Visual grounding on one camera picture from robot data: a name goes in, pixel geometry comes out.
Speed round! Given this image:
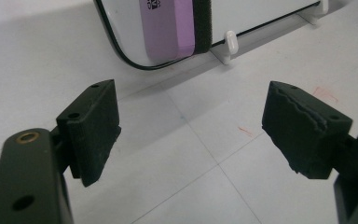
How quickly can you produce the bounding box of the purple eraser with black felt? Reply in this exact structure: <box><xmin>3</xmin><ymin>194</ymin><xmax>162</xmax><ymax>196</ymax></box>
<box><xmin>138</xmin><ymin>0</ymin><xmax>213</xmax><ymax>63</ymax></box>

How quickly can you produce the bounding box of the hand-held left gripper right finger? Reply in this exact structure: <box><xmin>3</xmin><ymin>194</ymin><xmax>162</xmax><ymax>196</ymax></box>
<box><xmin>261</xmin><ymin>80</ymin><xmax>354</xmax><ymax>181</ymax></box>

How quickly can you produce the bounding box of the white whiteboard with black rim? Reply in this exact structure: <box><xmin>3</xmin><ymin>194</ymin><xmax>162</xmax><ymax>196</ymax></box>
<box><xmin>92</xmin><ymin>0</ymin><xmax>322</xmax><ymax>71</ymax></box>

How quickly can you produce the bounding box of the white whiteboard stand foot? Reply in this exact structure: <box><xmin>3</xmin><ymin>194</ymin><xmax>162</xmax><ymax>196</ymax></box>
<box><xmin>297</xmin><ymin>0</ymin><xmax>330</xmax><ymax>26</ymax></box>
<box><xmin>210</xmin><ymin>30</ymin><xmax>241</xmax><ymax>65</ymax></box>

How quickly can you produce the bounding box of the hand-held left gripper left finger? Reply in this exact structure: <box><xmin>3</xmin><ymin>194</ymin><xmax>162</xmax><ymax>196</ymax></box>
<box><xmin>55</xmin><ymin>78</ymin><xmax>122</xmax><ymax>188</ymax></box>

